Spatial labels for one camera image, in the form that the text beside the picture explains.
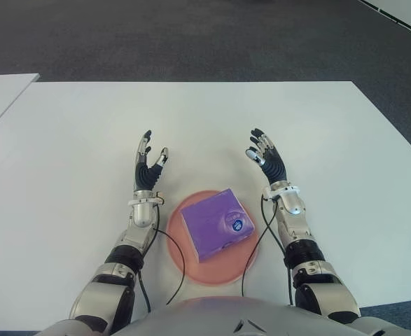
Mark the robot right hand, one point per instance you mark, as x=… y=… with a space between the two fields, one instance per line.
x=275 y=164

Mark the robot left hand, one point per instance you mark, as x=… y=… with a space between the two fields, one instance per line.
x=145 y=175

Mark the purple tissue paper pack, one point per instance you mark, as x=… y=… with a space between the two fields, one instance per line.
x=215 y=224

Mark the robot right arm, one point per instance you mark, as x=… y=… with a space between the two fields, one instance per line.
x=299 y=238

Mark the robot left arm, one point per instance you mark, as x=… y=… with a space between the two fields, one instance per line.
x=138 y=224

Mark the round pink plate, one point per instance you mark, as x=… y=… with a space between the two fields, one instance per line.
x=212 y=271

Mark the silver robot torso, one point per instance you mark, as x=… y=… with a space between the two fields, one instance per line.
x=219 y=315

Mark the white adjoining table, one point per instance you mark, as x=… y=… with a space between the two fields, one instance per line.
x=2 y=91

